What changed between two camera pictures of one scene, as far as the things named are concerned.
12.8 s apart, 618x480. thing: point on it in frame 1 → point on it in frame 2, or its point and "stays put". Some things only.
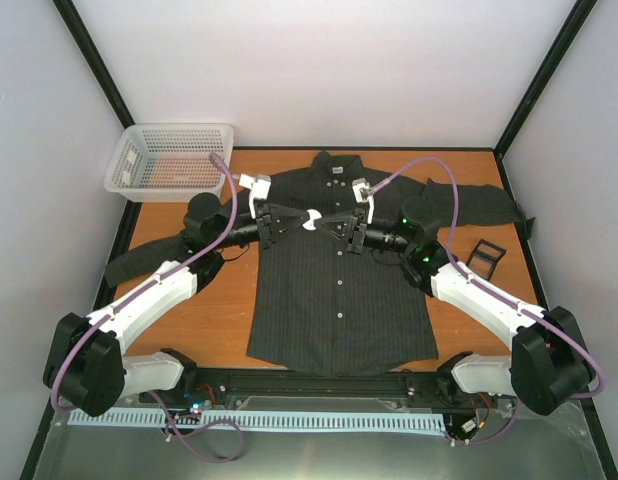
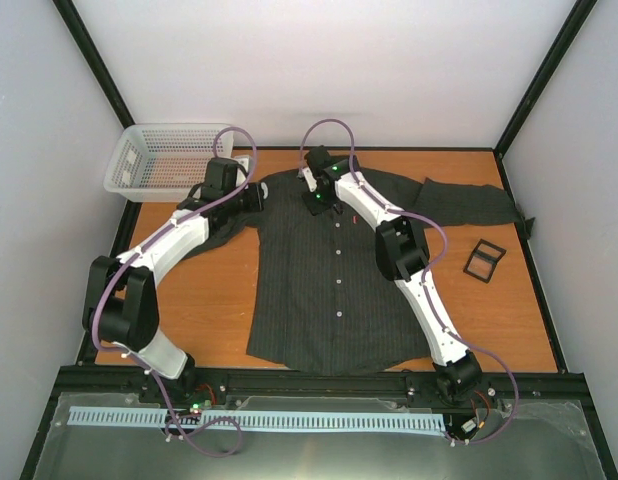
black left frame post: x=95 y=62 stays put
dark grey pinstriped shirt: x=330 y=290 stays put
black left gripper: x=264 y=220 → x=256 y=192
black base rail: x=306 y=388 stays put
